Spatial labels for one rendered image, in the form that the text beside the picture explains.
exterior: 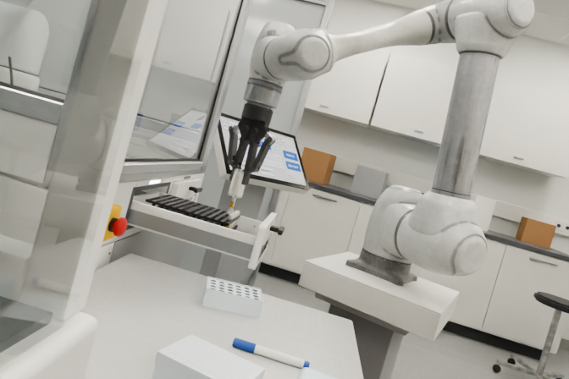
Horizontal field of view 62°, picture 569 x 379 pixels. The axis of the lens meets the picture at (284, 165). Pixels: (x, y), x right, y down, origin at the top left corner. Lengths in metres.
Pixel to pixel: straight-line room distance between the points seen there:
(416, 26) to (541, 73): 3.92
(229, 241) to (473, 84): 0.73
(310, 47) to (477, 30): 0.49
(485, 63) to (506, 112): 3.41
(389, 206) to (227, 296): 0.61
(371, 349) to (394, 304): 0.22
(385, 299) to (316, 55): 0.65
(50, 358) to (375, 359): 1.13
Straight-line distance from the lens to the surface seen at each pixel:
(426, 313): 1.29
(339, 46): 1.11
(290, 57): 1.02
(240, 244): 1.18
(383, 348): 1.47
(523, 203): 5.15
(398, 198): 1.43
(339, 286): 1.34
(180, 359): 0.70
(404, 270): 1.48
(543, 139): 4.82
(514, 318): 4.54
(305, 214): 4.17
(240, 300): 1.04
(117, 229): 1.01
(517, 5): 1.32
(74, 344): 0.50
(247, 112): 1.18
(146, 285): 1.08
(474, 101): 1.31
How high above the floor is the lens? 1.12
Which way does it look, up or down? 2 degrees down
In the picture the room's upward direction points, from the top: 16 degrees clockwise
